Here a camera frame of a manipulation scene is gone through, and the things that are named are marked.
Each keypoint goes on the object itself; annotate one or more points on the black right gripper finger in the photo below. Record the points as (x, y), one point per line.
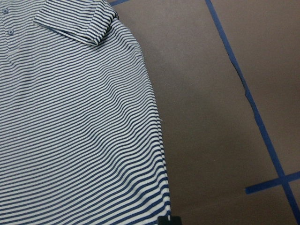
(169, 220)

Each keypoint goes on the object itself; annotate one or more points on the blue tape line right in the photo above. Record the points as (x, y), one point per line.
(282, 179)

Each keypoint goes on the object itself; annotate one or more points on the navy white striped polo shirt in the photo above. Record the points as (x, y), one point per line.
(80, 133)

